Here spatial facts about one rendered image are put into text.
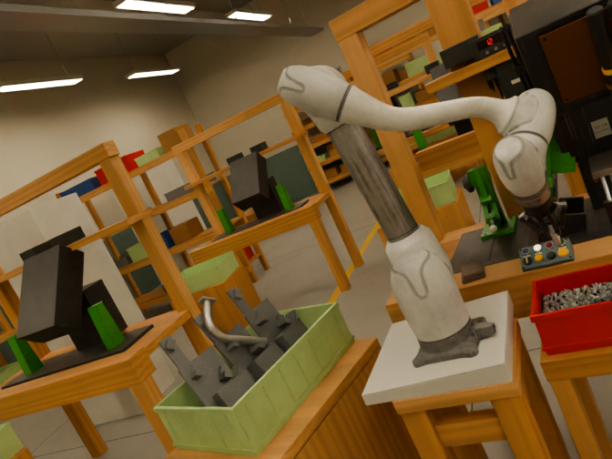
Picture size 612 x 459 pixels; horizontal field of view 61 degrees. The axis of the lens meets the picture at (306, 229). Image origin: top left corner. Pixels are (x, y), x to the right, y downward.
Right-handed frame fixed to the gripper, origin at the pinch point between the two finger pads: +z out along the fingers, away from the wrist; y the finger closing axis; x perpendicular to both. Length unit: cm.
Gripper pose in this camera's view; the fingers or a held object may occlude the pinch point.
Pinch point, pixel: (555, 235)
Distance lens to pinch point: 168.2
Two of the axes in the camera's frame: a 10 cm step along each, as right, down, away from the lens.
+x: 0.9, -8.1, 5.9
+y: 8.2, -2.8, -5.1
